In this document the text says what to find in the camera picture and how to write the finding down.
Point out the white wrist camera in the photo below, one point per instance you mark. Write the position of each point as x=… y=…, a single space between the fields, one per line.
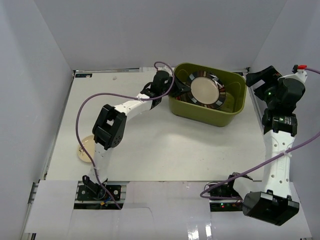
x=296 y=78
x=167 y=69

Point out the olive green plastic bin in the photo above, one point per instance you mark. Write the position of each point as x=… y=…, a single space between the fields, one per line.
x=230 y=102

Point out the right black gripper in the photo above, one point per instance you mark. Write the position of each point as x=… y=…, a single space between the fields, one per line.
x=269 y=72

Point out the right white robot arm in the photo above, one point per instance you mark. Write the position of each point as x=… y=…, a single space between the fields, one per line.
x=270 y=200

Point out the printed paper sheet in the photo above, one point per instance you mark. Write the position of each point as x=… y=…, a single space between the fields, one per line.
x=148 y=69

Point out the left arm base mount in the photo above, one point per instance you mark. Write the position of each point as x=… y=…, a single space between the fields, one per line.
x=87 y=200

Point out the cream plate with dark patch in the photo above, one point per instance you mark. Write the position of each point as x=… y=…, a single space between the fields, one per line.
x=89 y=145

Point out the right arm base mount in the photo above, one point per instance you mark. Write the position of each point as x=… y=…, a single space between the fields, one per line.
x=228 y=203

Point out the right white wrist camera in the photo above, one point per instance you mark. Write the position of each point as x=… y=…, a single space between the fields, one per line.
x=296 y=78

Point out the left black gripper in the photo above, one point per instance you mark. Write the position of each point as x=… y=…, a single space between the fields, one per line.
x=175 y=85

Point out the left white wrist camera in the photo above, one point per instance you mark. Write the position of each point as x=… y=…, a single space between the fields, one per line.
x=167 y=69

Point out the black rimmed striped plate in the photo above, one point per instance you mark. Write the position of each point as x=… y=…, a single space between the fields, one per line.
x=206 y=90

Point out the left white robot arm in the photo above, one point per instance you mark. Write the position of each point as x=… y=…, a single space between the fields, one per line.
x=109 y=128

